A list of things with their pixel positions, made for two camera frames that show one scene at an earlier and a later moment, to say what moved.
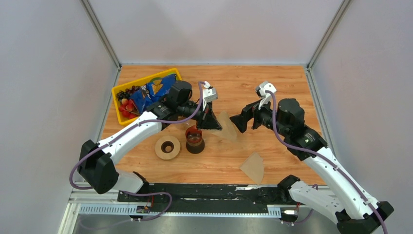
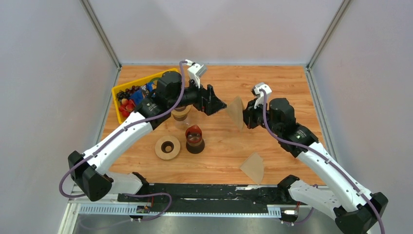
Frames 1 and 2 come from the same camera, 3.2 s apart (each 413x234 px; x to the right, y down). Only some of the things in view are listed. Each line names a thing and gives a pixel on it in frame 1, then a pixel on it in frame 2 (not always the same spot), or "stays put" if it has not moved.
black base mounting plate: x=208 y=194 stays put
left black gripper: x=208 y=120 -> x=207 y=101
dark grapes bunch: x=125 y=93 stays put
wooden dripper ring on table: x=167 y=147 stays put
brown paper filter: x=228 y=132 -> x=235 y=110
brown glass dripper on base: x=195 y=144 stays put
